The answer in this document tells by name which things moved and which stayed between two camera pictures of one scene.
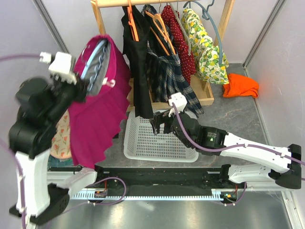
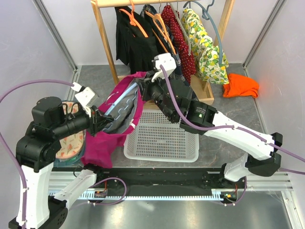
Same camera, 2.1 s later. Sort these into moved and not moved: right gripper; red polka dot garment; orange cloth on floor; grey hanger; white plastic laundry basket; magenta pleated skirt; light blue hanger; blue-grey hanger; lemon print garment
Moved: magenta pleated skirt; light blue hanger; right gripper
Not moved: red polka dot garment; blue-grey hanger; white plastic laundry basket; grey hanger; orange cloth on floor; lemon print garment
